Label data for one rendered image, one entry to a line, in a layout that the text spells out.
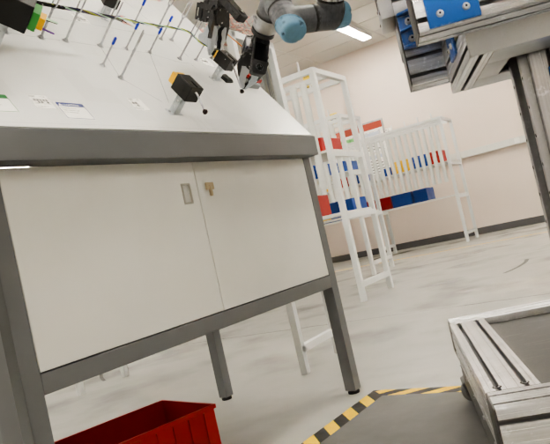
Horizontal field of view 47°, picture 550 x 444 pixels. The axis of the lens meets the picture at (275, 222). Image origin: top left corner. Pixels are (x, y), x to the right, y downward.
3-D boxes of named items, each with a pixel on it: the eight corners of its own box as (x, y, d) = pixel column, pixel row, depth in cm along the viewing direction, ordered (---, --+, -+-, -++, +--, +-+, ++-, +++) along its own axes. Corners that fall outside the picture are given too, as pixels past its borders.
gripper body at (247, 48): (263, 55, 196) (275, 23, 188) (263, 72, 191) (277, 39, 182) (239, 49, 194) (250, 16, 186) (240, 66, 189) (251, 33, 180)
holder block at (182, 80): (188, 134, 159) (206, 102, 155) (160, 105, 164) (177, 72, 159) (200, 134, 163) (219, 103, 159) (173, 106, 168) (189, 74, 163)
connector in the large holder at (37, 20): (29, 19, 138) (35, 3, 136) (42, 25, 139) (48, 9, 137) (26, 29, 134) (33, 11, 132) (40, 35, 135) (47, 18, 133)
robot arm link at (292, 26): (322, 18, 168) (307, -6, 173) (282, 23, 164) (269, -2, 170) (316, 42, 174) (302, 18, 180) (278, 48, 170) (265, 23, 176)
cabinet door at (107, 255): (225, 310, 163) (192, 161, 164) (40, 373, 118) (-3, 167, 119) (219, 311, 164) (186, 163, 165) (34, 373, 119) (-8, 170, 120)
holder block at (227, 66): (225, 70, 197) (231, 60, 195) (212, 60, 198) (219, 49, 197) (232, 71, 200) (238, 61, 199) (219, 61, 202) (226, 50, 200)
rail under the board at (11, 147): (318, 154, 210) (315, 136, 210) (-12, 161, 113) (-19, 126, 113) (305, 159, 213) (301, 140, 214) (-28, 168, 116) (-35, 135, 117)
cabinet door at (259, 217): (330, 274, 207) (304, 158, 209) (226, 309, 162) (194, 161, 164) (323, 275, 209) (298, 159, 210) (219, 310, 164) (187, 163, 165)
